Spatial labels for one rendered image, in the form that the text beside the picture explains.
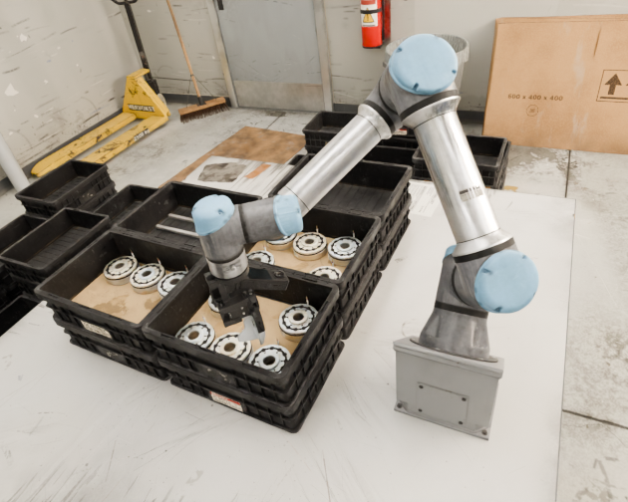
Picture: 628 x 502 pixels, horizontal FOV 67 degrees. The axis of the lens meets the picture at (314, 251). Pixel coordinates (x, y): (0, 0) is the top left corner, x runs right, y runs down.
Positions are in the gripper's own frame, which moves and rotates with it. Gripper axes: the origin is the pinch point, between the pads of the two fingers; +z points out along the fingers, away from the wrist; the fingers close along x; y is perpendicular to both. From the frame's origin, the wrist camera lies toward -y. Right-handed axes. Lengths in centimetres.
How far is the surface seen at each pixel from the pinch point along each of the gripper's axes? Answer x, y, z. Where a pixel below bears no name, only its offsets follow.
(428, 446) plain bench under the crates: 31.4, -23.9, 23.8
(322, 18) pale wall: -288, -164, 14
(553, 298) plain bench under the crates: 14, -81, 24
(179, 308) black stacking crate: -23.2, 14.4, 5.0
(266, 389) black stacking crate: 9.1, 3.6, 8.8
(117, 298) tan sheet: -45, 30, 11
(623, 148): -98, -283, 90
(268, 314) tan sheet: -13.9, -6.0, 10.9
